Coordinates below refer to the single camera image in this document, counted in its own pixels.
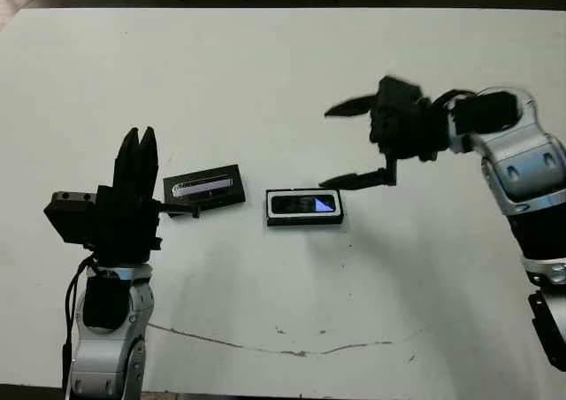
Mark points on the black box with white insert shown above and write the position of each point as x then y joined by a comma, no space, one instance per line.
305,222

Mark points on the black slim camera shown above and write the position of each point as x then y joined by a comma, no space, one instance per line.
296,204

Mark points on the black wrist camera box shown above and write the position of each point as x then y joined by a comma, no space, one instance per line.
398,90
66,223

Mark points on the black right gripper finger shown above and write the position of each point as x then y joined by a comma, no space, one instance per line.
354,107
354,181

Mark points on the black glossy box lid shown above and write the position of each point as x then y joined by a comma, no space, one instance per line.
203,192

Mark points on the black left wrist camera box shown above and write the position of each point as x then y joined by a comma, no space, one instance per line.
66,223

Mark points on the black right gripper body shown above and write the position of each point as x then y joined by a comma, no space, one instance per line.
407,130

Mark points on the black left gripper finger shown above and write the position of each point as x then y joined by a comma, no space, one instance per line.
128,165
149,170

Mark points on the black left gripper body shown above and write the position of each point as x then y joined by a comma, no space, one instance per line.
124,227

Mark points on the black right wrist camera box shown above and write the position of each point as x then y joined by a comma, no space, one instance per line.
398,90

